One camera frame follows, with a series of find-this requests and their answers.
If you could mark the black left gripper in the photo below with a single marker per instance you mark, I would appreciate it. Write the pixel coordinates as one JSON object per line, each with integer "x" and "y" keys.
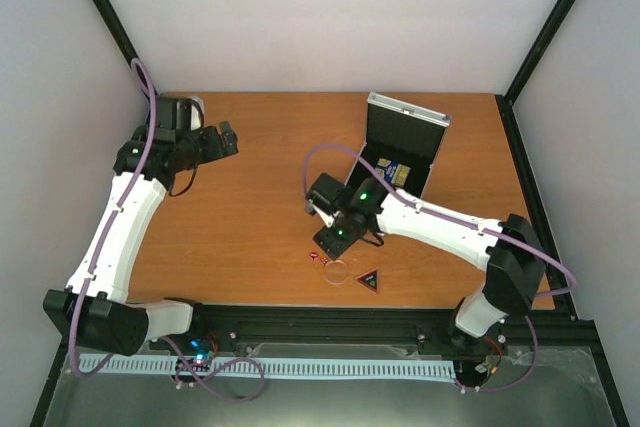
{"x": 230, "y": 138}

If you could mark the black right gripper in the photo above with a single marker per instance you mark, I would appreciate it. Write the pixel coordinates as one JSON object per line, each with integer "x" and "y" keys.
{"x": 333, "y": 246}

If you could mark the blue Texas Hold'em card box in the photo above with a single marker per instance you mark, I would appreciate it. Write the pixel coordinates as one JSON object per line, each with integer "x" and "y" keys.
{"x": 393, "y": 172}

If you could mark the aluminium poker case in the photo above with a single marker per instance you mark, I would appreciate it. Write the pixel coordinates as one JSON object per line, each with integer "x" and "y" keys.
{"x": 404, "y": 132}

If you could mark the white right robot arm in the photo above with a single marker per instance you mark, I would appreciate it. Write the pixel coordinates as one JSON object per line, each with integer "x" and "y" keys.
{"x": 502, "y": 250}

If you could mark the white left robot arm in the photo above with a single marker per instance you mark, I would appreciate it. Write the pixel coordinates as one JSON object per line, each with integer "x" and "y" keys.
{"x": 93, "y": 310}

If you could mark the black triangular button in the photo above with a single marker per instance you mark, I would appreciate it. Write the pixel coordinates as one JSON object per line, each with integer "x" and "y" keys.
{"x": 370, "y": 280}

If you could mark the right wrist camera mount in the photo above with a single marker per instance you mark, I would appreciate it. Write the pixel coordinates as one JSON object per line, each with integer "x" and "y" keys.
{"x": 312, "y": 209}

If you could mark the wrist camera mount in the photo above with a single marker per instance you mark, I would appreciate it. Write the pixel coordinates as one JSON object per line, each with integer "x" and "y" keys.
{"x": 197, "y": 112}
{"x": 312, "y": 209}

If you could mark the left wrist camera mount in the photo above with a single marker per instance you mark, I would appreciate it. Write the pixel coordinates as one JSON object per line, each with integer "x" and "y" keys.
{"x": 197, "y": 112}

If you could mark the light blue cable duct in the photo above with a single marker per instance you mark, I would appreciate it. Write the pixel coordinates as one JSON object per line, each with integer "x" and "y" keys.
{"x": 290, "y": 368}

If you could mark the black aluminium frame rail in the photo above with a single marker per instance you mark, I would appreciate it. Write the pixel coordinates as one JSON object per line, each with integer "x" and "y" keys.
{"x": 576, "y": 100}

